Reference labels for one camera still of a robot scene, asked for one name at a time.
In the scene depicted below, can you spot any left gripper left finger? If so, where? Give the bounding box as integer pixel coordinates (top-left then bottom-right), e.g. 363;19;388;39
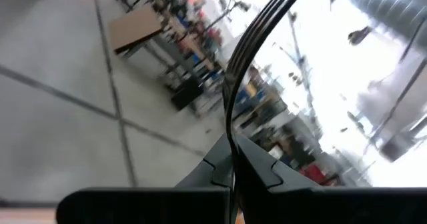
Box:
55;133;235;224

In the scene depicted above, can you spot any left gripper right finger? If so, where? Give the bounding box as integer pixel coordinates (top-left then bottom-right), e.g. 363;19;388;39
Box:
233;133;427;224

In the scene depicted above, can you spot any blue-handled metal fork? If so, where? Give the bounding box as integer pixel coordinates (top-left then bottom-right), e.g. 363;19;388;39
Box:
222;0;311;151

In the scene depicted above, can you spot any brown wooden desk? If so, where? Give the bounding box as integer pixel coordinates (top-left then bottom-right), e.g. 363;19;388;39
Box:
108;5;164;55

